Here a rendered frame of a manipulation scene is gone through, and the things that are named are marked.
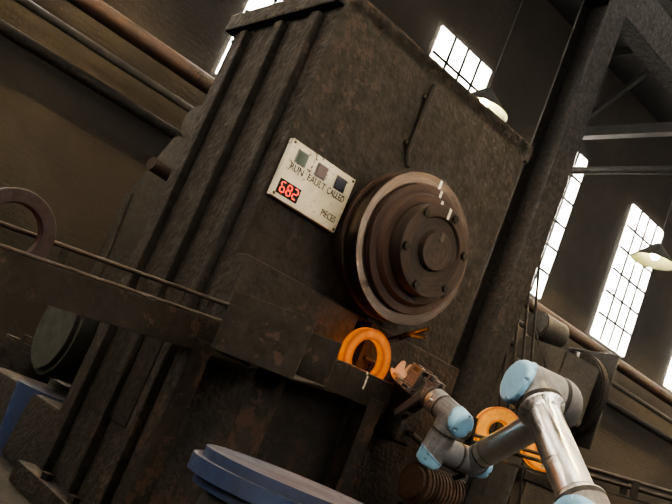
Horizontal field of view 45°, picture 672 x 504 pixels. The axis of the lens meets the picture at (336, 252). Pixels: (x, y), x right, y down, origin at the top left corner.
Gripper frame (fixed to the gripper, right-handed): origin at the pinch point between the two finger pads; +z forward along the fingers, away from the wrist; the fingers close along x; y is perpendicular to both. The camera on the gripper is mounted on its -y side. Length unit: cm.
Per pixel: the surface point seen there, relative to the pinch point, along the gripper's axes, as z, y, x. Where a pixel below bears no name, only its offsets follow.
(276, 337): -39, 3, 72
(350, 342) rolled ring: -0.8, 2.4, 21.5
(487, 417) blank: -18.6, 4.2, -26.0
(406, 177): 13, 52, 27
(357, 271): 3.2, 21.0, 30.5
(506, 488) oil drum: 117, -54, -243
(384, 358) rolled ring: -0.9, 2.8, 6.9
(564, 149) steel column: 322, 179, -332
